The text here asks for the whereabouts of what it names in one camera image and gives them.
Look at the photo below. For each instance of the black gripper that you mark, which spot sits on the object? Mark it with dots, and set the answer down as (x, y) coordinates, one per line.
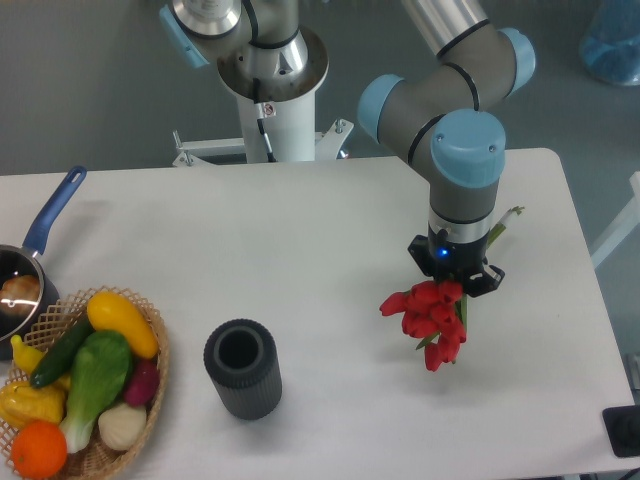
(440, 257)

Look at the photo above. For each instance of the red tulip bouquet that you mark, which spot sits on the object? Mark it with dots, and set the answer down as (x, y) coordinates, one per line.
(435, 313)

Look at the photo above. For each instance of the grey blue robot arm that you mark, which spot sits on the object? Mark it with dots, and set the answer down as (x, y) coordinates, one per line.
(441, 126)

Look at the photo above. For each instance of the dark grey ribbed vase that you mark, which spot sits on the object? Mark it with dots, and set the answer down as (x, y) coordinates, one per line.
(241, 359)

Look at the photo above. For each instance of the black device at edge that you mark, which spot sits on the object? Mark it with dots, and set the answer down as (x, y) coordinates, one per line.
(622, 426)

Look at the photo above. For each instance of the blue transparent bag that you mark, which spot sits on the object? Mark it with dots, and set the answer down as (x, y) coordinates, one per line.
(609, 50)

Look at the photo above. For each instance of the purple red radish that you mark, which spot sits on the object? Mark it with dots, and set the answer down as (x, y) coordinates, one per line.
(143, 384)

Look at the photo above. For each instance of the yellow squash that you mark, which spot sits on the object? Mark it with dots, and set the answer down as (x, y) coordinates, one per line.
(108, 310)

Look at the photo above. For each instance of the green bok choy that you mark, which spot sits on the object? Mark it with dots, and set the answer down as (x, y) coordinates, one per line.
(99, 371)

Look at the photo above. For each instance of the white garlic bulb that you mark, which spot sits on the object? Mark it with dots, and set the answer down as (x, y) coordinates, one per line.
(121, 426)

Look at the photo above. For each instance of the woven wicker basket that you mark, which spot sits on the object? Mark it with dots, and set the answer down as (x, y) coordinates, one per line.
(97, 461)

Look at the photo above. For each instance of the green cucumber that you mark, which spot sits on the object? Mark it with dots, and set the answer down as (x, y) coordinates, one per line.
(58, 360)

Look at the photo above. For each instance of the brown bread in pan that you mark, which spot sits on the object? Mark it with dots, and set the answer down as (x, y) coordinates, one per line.
(20, 295)

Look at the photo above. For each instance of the yellow banana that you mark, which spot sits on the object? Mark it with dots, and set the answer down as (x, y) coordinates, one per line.
(27, 358)

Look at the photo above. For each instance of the orange fruit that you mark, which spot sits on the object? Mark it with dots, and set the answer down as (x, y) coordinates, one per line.
(39, 450)

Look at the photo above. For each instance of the yellow bell pepper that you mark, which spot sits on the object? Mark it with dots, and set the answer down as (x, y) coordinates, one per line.
(21, 404)

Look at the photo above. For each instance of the white frame bar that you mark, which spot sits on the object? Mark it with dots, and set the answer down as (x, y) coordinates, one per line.
(619, 228)

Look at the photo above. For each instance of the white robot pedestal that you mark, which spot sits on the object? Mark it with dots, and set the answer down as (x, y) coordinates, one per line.
(275, 92)

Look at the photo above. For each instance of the blue handled saucepan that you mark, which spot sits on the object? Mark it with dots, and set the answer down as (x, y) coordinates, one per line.
(24, 259)

